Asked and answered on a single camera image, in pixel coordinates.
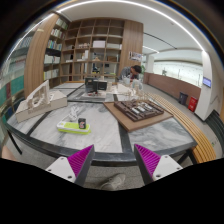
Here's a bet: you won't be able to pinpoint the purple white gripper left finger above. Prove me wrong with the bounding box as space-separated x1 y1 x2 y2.
47 145 95 186

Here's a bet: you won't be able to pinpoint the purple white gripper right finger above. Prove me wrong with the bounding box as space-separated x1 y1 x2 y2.
134 144 182 185

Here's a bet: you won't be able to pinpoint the black charger plug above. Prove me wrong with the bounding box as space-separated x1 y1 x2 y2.
78 118 86 129

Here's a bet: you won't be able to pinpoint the grey shoe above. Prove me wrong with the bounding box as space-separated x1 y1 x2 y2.
101 174 126 191

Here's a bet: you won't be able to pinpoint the green white power strip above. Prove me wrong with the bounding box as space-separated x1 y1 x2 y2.
57 121 91 134

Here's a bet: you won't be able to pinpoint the brown architectural model board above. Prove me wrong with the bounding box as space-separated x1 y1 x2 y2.
104 100 173 132

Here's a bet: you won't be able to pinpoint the red bin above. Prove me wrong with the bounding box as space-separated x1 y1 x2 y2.
188 97 198 112

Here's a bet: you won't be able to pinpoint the white architectural building model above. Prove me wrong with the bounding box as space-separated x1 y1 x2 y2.
15 81 67 123

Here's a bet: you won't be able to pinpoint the dark grey bin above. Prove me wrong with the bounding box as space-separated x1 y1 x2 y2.
178 92 188 105

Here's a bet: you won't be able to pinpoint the white small models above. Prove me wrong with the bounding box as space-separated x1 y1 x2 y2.
117 79 148 100

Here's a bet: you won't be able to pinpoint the black box model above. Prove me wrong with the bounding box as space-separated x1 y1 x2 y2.
85 77 107 93

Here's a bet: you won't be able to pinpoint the seated person dark hair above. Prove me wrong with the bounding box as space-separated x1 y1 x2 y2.
119 65 142 80

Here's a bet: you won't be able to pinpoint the white coiled cable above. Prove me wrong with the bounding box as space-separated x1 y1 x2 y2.
67 105 81 123

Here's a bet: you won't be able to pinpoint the wall screen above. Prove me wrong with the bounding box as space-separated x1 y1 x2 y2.
202 77 211 88

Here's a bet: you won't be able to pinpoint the wooden bookshelf wall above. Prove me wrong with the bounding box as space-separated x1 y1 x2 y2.
24 14 143 95

